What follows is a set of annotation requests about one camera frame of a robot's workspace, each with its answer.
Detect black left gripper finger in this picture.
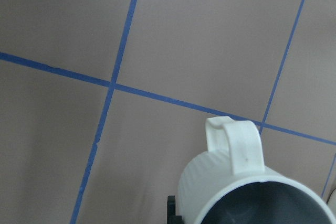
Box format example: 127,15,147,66
167,195,183,224

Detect white plastic mug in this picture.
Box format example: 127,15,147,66
177,116,335,223

